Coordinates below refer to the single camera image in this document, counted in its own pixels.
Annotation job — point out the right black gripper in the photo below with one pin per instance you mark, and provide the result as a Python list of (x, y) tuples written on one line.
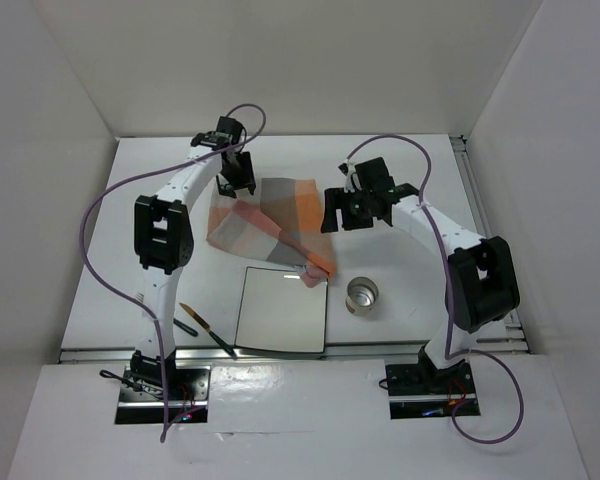
[(334, 199)]

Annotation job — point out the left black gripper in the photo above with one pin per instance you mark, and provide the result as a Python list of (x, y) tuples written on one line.
[(244, 180)]

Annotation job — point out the checkered orange blue cloth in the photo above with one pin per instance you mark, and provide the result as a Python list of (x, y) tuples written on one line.
[(279, 223)]

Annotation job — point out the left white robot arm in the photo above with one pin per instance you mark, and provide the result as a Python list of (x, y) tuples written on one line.
[(164, 242)]

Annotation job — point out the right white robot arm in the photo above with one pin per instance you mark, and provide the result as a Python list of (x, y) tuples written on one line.
[(480, 281)]

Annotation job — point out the metal cup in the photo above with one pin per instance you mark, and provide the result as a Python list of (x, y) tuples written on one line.
[(361, 295)]

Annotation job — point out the square white plate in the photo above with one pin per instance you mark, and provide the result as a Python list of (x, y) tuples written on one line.
[(280, 314)]

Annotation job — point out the gold knife green handle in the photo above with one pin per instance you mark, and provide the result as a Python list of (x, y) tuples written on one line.
[(228, 349)]

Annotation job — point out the gold fork green handle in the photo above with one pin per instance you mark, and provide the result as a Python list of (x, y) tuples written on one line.
[(179, 324)]

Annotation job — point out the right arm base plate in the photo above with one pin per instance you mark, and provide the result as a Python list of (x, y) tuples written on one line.
[(410, 396)]

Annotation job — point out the aluminium rail right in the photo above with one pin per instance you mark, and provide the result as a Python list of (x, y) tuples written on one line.
[(511, 323)]

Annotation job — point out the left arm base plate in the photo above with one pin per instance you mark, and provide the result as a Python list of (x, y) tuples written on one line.
[(141, 403)]

